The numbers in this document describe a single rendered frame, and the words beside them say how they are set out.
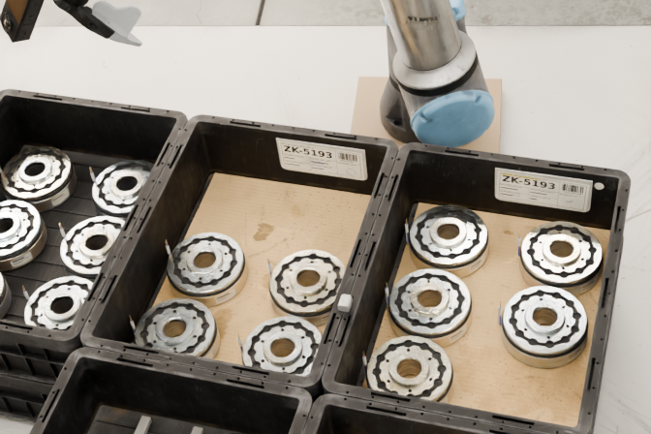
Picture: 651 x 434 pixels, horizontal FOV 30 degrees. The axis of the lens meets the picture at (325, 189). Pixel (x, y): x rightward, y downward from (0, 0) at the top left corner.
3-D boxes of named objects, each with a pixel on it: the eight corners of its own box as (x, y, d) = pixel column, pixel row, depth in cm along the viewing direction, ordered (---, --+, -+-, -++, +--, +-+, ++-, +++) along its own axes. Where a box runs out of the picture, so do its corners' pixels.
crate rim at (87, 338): (195, 124, 170) (191, 111, 169) (402, 152, 163) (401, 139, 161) (78, 355, 145) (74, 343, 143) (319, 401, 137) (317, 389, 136)
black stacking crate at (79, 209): (23, 145, 185) (1, 90, 177) (204, 171, 177) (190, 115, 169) (-108, 356, 160) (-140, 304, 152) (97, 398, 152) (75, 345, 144)
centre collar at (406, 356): (393, 350, 146) (393, 347, 146) (433, 356, 145) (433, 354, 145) (384, 384, 143) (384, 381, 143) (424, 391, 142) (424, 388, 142)
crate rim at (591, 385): (402, 152, 163) (401, 139, 161) (631, 183, 155) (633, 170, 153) (319, 401, 137) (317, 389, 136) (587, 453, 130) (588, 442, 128)
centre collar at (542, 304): (526, 300, 150) (527, 296, 149) (567, 305, 148) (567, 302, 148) (521, 332, 146) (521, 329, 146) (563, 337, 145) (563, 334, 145)
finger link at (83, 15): (114, 38, 160) (63, -5, 156) (107, 45, 161) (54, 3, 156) (115, 19, 164) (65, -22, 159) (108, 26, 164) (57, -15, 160)
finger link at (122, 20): (165, 34, 162) (112, -10, 157) (134, 61, 164) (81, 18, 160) (165, 22, 165) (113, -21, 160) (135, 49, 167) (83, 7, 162)
